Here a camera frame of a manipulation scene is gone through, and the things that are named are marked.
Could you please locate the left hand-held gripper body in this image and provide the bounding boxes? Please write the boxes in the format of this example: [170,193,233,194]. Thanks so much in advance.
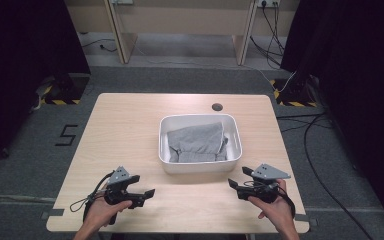
[104,165,138,206]

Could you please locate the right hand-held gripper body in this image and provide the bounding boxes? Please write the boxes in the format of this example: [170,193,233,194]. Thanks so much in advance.
[246,163,292,204]

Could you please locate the white plastic basket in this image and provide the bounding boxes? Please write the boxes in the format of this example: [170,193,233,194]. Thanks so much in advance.
[158,113,243,175]

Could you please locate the grey pants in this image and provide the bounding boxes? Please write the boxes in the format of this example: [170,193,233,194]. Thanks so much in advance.
[166,121,230,164]

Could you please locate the person's right hand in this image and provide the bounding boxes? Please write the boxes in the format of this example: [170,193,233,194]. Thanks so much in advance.
[248,178,294,232]

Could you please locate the person's left hand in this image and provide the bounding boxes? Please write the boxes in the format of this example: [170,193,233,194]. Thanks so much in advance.
[83,196,133,232]

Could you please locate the black tape strip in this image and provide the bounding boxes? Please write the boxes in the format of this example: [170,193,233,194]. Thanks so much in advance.
[294,214,318,228]
[40,208,65,220]

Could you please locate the black stand base hazard tape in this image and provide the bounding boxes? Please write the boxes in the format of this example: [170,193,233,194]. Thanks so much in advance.
[40,73,90,106]
[269,75,318,108]

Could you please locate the black curtain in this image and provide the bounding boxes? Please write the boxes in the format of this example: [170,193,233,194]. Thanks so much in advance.
[0,0,91,176]
[279,0,384,231]

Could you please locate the white power socket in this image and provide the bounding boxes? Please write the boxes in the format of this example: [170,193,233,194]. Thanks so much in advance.
[257,0,281,9]

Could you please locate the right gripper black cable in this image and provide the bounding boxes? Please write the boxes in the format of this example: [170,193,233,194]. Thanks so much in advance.
[243,179,297,220]

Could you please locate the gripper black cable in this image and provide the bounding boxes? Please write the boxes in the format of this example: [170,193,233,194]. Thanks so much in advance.
[69,170,115,224]
[243,179,297,220]

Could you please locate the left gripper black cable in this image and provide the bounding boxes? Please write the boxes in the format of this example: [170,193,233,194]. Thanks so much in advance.
[69,170,115,224]

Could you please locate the long black floor cable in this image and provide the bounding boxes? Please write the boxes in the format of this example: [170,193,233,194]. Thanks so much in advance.
[275,112,376,240]

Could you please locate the short black floor cable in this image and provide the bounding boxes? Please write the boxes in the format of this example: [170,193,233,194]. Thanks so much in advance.
[79,38,118,54]

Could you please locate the bundle of black cables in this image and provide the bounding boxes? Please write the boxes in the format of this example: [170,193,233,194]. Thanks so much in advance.
[249,2,287,69]

